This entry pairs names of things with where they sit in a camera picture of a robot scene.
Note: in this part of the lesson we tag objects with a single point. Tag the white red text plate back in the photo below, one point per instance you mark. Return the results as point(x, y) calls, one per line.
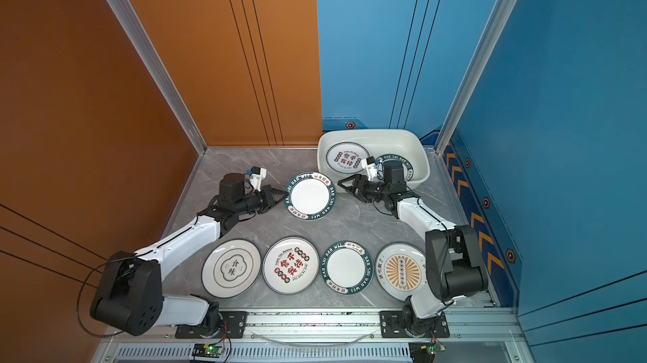
point(346, 157)

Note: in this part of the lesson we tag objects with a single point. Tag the orange sunburst plate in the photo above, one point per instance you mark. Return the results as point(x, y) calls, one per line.
point(401, 270)

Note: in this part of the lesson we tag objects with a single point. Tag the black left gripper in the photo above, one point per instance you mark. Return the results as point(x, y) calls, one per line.
point(267, 194)

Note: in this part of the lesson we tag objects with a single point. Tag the aluminium corner post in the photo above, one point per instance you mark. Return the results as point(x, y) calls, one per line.
point(499, 15)
point(138, 36)

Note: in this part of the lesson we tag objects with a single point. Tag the white red text plate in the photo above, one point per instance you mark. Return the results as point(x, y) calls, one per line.
point(290, 266)
point(346, 157)

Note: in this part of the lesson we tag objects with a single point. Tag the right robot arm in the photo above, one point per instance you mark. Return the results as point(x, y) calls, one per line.
point(454, 264)

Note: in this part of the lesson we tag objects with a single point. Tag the white plastic bin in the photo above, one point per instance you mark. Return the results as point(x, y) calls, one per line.
point(377, 142)

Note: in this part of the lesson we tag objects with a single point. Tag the green circuit board left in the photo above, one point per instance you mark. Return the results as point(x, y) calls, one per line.
point(208, 353)

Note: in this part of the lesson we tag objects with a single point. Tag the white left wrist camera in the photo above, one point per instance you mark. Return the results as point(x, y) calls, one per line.
point(256, 175)

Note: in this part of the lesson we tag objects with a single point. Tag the green rim plate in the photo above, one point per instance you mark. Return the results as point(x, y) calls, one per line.
point(310, 196)
point(347, 268)
point(406, 164)

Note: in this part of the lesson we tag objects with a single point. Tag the green rim plate front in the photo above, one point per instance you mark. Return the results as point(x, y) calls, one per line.
point(347, 268)

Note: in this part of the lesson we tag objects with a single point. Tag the circuit board right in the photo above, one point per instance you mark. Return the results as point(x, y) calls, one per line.
point(425, 352)

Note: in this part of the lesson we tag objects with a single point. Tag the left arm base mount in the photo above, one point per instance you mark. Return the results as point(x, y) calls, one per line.
point(217, 325)

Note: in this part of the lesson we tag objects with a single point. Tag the white flower outline plate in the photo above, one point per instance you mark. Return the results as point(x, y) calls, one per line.
point(231, 269)

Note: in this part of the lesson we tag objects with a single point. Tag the aluminium corner post right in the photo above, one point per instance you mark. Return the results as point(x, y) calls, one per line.
point(499, 15)

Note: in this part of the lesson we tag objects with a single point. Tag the aluminium front rail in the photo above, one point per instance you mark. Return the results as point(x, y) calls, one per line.
point(345, 325)

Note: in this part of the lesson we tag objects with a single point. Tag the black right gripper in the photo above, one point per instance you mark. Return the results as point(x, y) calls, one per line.
point(360, 182)

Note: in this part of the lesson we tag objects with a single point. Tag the white red text plate front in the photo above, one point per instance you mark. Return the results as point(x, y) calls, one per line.
point(290, 266)

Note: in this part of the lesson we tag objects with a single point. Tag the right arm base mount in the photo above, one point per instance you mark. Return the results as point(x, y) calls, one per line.
point(401, 324)

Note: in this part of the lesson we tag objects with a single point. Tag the aluminium corner post left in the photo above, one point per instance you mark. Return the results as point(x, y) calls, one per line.
point(138, 36)

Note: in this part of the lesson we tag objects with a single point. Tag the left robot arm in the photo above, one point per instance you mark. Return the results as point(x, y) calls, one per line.
point(130, 293)

